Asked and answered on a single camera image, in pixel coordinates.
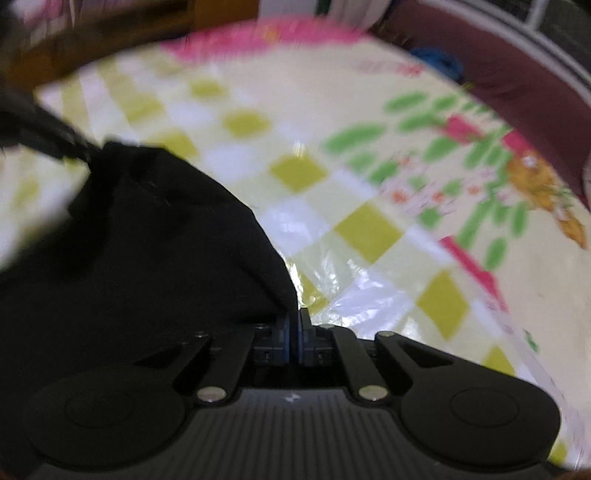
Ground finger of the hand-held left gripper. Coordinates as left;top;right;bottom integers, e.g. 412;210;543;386
0;85;103;163

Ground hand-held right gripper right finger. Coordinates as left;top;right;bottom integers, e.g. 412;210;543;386
299;308;440;402

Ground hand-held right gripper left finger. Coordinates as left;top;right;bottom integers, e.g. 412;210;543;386
134;312;299;404

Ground black pants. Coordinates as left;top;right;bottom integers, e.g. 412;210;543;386
0;141;301;467

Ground brown wooden furniture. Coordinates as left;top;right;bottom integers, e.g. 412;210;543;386
9;0;262;90

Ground printed checkered bed sheet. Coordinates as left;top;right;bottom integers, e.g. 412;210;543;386
0;18;591;472

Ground blue cloth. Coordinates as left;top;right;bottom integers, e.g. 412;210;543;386
410;45;465;85

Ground maroon headboard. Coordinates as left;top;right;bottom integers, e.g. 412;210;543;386
369;0;591;208

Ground white framed window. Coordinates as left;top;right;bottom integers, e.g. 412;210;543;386
485;0;591;90

